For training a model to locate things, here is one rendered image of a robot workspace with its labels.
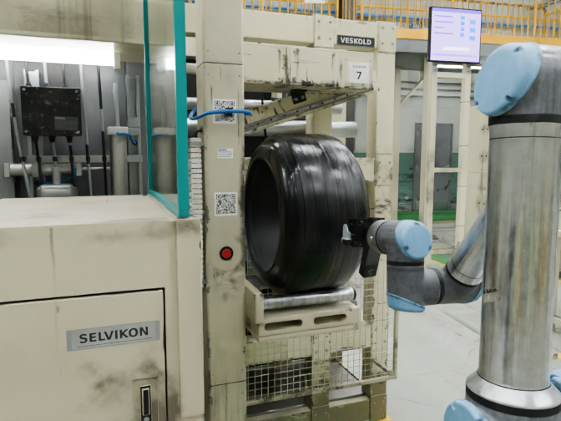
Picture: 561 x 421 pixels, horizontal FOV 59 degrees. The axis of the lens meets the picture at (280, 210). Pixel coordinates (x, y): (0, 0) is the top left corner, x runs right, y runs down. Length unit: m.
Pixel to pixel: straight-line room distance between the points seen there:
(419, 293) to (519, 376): 0.38
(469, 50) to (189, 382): 5.19
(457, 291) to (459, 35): 4.66
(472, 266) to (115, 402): 0.80
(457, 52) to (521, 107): 4.86
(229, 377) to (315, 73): 1.16
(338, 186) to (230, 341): 0.62
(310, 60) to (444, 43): 3.76
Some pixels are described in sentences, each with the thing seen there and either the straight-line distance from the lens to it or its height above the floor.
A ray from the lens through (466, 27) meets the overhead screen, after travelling 5.81.
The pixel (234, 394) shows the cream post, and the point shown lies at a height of 0.58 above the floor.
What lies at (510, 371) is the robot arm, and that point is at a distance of 0.91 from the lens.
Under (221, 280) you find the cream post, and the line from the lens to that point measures 1.61.
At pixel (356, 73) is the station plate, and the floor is 1.70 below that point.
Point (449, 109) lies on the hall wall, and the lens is 12.77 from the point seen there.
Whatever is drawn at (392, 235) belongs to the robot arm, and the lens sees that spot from 1.21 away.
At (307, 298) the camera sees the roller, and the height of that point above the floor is 0.91.
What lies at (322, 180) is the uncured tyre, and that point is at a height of 1.30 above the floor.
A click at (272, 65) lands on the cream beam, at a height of 1.71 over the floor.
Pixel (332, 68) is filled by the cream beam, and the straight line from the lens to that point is 2.01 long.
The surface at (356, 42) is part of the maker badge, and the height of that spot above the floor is 1.89.
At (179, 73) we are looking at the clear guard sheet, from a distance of 0.87.
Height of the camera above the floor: 1.38
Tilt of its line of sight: 7 degrees down
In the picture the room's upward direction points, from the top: straight up
